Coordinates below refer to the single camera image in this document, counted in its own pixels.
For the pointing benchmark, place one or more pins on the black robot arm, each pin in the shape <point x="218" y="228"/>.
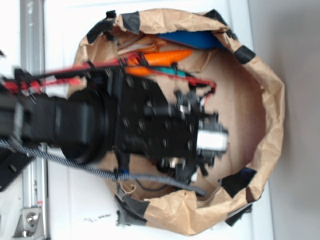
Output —
<point x="116" y="112"/>

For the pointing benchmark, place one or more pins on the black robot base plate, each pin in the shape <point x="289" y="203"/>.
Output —
<point x="11" y="166"/>

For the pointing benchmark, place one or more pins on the orange plastic toy carrot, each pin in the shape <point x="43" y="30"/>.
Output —
<point x="140" y="64"/>

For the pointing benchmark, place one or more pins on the metal corner bracket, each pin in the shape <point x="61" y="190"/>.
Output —
<point x="30" y="225"/>

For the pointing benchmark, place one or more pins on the aluminium extrusion rail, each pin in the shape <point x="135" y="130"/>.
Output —
<point x="32" y="59"/>

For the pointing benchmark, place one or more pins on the blue plastic object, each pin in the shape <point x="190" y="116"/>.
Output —
<point x="201" y="40"/>

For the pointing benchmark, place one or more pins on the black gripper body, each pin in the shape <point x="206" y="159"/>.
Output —
<point x="179" y="137"/>

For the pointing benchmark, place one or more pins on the brown paper bag bin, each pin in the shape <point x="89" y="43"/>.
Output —
<point x="250" y="99"/>

